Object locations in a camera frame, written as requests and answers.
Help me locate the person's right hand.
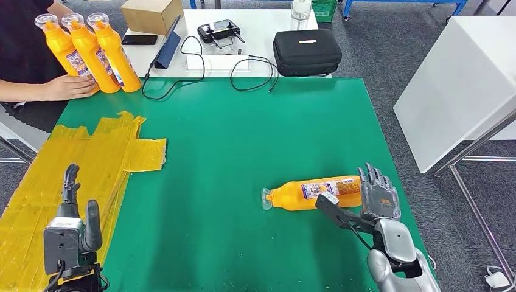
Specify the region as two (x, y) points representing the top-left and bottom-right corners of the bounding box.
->
(42, 74), (100, 102)

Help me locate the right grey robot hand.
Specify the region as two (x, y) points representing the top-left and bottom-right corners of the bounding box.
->
(357, 162), (402, 221)

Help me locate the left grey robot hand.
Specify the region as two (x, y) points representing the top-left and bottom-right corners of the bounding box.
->
(56, 163), (103, 254)

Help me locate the orange bottle with clear cap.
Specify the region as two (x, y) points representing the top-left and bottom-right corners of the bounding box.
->
(60, 13), (121, 94)
(34, 13), (100, 94)
(260, 175), (364, 212)
(86, 12), (143, 94)

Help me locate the clear plastic bottle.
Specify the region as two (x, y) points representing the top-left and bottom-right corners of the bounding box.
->
(290, 0), (313, 32)

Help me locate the yellow tape patch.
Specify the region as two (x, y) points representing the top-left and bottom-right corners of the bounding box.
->
(0, 111), (168, 292)

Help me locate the white stool with metal legs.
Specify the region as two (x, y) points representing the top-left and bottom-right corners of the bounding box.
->
(0, 102), (51, 164)

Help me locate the person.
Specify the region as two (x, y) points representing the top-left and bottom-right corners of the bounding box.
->
(0, 0), (100, 134)

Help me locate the black smartphone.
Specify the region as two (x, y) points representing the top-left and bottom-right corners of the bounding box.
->
(121, 34), (159, 46)

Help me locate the tablet in blue case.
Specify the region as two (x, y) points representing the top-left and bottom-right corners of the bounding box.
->
(150, 15), (183, 70)

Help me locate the brown cardboard box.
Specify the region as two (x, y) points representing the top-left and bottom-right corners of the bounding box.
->
(120, 0), (185, 37)

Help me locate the large white table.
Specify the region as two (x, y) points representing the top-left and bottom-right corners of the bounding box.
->
(392, 16), (516, 288)

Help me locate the white power adapter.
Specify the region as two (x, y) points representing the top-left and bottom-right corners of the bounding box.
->
(483, 266), (512, 291)

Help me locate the black remote controller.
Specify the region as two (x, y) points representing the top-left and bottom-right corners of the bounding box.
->
(197, 20), (246, 44)

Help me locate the clear plastic bag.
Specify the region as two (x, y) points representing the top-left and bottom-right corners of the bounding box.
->
(203, 38), (244, 57)

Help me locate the black zip case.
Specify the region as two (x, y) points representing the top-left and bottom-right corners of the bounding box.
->
(273, 29), (343, 78)

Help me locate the green plastic crate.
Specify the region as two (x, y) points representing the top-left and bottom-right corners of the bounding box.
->
(311, 0), (338, 24)

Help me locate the white desk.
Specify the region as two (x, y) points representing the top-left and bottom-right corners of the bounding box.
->
(120, 9), (332, 79)

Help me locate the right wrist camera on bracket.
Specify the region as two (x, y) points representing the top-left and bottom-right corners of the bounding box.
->
(315, 192), (378, 237)

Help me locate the long black cable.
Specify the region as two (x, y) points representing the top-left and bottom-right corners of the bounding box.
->
(141, 35), (206, 101)

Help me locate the short black cable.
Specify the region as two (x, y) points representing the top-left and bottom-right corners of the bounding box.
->
(229, 55), (280, 94)

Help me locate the blue metal frame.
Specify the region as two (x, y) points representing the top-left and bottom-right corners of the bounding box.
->
(341, 0), (470, 23)

